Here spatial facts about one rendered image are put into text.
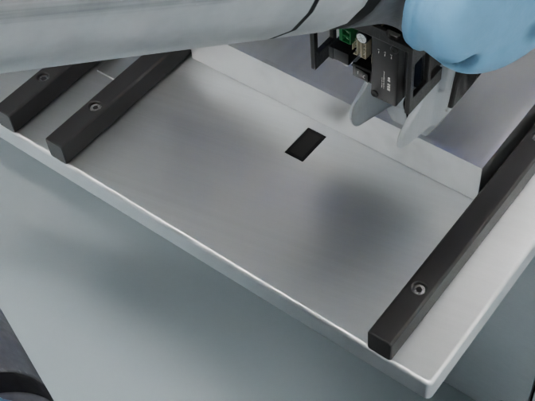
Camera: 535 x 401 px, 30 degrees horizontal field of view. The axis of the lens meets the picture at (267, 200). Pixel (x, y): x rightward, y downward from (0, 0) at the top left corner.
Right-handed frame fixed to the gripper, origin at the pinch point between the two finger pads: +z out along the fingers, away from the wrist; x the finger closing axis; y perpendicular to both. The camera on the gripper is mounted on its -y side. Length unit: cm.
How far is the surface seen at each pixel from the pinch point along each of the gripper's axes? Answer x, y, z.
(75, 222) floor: -80, -18, 92
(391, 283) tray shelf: 4.9, 10.5, 3.6
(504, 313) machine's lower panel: 0, -25, 57
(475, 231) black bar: 7.9, 5.2, 1.6
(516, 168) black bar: 7.4, -1.1, 1.6
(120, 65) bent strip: -24.1, 5.5, 3.4
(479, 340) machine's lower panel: -2, -25, 66
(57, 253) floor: -78, -11, 92
